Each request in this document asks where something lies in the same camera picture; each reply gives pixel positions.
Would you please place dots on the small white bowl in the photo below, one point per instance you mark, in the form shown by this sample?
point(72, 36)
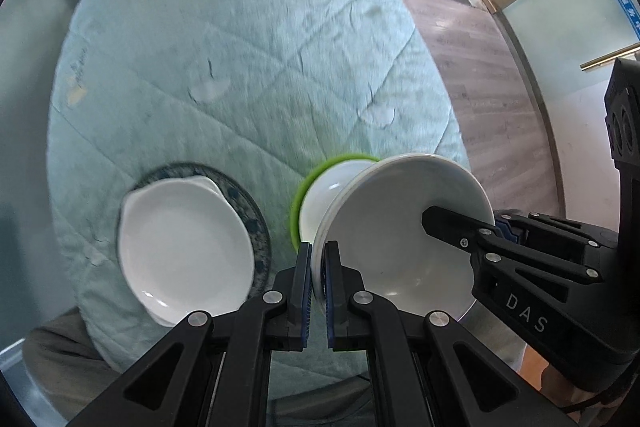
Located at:
point(325, 197)

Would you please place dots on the person's right hand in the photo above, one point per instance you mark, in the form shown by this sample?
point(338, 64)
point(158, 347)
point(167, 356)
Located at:
point(562, 387)

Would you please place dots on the green bowl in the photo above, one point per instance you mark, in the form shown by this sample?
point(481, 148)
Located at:
point(298, 207)

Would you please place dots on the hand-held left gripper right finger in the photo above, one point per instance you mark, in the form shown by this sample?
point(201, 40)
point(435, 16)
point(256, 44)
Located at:
point(328, 302)

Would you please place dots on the white plate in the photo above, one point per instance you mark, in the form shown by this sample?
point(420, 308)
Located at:
point(185, 247)

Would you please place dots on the teal quilted leaf-print blanket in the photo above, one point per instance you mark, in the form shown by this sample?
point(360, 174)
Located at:
point(225, 32)

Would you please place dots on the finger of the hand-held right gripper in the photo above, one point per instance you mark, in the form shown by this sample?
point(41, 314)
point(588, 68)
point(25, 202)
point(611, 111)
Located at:
point(560, 232)
point(450, 224)

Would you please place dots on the large white bowl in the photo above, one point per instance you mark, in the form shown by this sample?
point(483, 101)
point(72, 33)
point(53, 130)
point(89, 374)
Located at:
point(390, 232)

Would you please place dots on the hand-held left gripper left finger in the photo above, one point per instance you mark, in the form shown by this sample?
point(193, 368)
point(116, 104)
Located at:
point(305, 302)

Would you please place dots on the blue patterned plate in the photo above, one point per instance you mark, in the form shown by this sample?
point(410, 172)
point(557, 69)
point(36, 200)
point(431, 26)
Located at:
point(250, 217)

